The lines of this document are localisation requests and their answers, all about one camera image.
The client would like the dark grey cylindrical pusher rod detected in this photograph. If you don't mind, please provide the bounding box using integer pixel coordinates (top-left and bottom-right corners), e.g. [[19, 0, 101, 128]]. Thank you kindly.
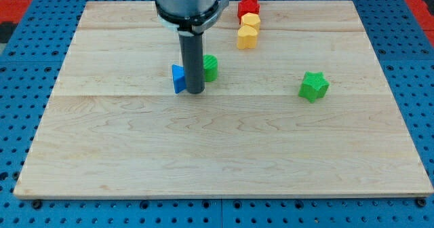
[[179, 35, 205, 94]]

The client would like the blue triangle block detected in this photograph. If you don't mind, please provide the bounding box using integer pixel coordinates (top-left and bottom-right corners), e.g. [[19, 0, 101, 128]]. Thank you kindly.
[[172, 64, 186, 94]]

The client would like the green cylinder block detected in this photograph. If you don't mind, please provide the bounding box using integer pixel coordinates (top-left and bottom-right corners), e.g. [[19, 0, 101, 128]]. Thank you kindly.
[[203, 54, 218, 82]]

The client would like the yellow heart block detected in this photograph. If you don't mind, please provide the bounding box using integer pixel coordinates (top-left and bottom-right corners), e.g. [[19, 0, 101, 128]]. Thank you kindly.
[[237, 25, 258, 50]]

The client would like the yellow hexagon block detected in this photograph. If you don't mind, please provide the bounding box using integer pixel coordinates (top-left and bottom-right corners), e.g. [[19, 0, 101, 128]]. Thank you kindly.
[[240, 13, 261, 32]]

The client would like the red star block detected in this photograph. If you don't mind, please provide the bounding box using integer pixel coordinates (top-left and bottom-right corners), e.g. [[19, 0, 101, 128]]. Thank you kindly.
[[237, 0, 260, 19]]

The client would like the light wooden board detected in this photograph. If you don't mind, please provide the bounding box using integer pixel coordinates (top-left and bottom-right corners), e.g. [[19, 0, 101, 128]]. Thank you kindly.
[[14, 1, 433, 200]]

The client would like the green star block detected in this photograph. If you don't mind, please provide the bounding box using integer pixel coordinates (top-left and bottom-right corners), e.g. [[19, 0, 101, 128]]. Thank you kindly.
[[298, 71, 330, 103]]

